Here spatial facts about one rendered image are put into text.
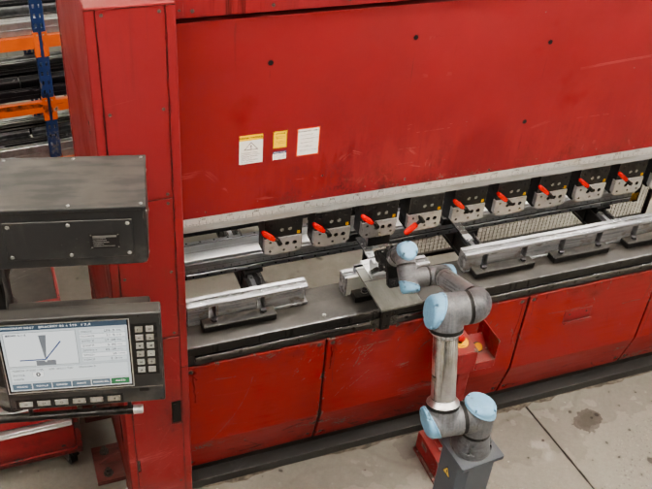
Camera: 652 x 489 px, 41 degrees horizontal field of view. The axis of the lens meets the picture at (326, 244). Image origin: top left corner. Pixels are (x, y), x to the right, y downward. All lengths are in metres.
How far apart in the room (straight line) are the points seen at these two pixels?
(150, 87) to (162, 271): 0.68
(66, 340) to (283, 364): 1.29
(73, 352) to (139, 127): 0.68
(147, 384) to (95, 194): 0.65
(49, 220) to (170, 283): 0.81
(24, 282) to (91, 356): 1.06
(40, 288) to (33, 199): 1.26
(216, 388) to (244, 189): 0.89
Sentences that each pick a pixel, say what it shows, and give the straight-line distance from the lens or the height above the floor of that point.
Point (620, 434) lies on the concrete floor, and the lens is 4.63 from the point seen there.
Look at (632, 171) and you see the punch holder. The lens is 4.03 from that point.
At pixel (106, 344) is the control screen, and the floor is 1.49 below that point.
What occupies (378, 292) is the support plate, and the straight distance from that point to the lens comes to 3.49.
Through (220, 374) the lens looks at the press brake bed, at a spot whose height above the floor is 0.70.
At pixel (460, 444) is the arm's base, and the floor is 0.82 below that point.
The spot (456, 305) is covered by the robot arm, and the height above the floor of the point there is 1.39.
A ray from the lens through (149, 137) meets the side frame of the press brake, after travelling 2.67.
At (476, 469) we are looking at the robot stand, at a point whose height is 0.74.
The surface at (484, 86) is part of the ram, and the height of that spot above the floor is 1.80.
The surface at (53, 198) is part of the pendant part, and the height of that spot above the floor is 1.95.
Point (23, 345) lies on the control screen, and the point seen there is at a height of 1.50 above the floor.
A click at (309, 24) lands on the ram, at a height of 2.10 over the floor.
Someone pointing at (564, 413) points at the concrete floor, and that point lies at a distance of 4.62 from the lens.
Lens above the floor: 3.25
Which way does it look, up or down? 37 degrees down
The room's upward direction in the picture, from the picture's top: 5 degrees clockwise
